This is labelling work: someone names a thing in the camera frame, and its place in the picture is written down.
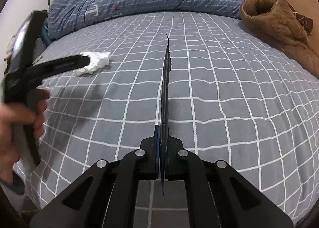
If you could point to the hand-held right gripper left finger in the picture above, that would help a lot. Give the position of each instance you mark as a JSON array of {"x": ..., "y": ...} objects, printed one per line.
[{"x": 149, "y": 160}]

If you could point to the brown fleece jacket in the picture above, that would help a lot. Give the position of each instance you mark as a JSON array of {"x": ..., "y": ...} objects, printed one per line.
[{"x": 281, "y": 25}]

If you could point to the grey suitcase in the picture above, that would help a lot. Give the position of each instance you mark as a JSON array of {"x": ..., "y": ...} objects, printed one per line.
[{"x": 39, "y": 48}]

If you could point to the white tissue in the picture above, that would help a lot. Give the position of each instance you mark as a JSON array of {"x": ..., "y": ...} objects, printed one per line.
[{"x": 97, "y": 62}]

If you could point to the person's left hand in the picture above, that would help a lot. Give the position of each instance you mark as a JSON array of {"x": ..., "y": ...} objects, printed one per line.
[{"x": 7, "y": 130}]

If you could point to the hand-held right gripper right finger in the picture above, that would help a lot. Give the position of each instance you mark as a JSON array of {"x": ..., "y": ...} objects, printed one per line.
[{"x": 175, "y": 161}]

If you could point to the grey checked bed sheet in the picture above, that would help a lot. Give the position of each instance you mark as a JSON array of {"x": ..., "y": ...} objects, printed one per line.
[{"x": 224, "y": 105}]

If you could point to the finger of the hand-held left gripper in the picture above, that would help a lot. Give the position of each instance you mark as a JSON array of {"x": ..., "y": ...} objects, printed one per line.
[
  {"x": 62, "y": 61},
  {"x": 57, "y": 70}
]

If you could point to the person's left forearm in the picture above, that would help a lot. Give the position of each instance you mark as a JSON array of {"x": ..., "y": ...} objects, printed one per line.
[{"x": 12, "y": 184}]

